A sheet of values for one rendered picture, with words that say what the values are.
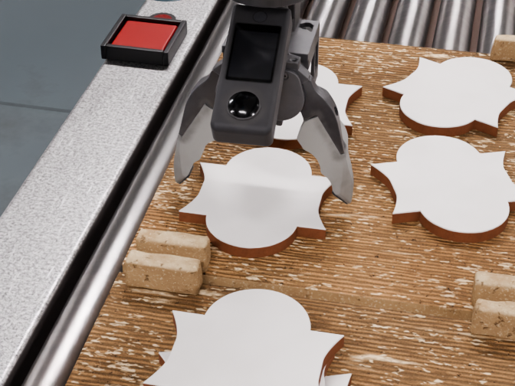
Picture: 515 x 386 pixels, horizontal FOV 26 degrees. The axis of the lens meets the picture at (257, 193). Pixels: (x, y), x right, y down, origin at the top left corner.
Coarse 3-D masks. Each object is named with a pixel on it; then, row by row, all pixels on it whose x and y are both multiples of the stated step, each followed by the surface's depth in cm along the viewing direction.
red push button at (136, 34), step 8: (128, 24) 124; (136, 24) 124; (144, 24) 124; (152, 24) 124; (160, 24) 125; (120, 32) 123; (128, 32) 123; (136, 32) 123; (144, 32) 123; (152, 32) 123; (160, 32) 123; (168, 32) 123; (120, 40) 121; (128, 40) 121; (136, 40) 121; (144, 40) 121; (152, 40) 121; (160, 40) 121; (168, 40) 122; (160, 48) 120
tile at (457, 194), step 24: (408, 144) 102; (432, 144) 102; (456, 144) 102; (384, 168) 99; (408, 168) 99; (432, 168) 99; (456, 168) 99; (480, 168) 99; (408, 192) 96; (432, 192) 96; (456, 192) 96; (480, 192) 96; (504, 192) 96; (408, 216) 94; (432, 216) 93; (456, 216) 93; (480, 216) 93; (504, 216) 93; (456, 240) 92; (480, 240) 92
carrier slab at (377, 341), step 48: (144, 288) 88; (96, 336) 83; (144, 336) 83; (384, 336) 83; (432, 336) 83; (480, 336) 83; (96, 384) 79; (384, 384) 79; (432, 384) 79; (480, 384) 79
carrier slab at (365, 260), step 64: (320, 64) 116; (384, 64) 116; (512, 64) 116; (384, 128) 106; (512, 128) 106; (192, 192) 98; (384, 192) 98; (320, 256) 91; (384, 256) 91; (448, 256) 91; (512, 256) 91
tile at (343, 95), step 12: (324, 72) 112; (324, 84) 110; (336, 84) 110; (336, 96) 108; (348, 96) 108; (288, 120) 105; (300, 120) 105; (348, 120) 105; (276, 132) 103; (288, 132) 103; (348, 132) 105; (276, 144) 103; (288, 144) 103
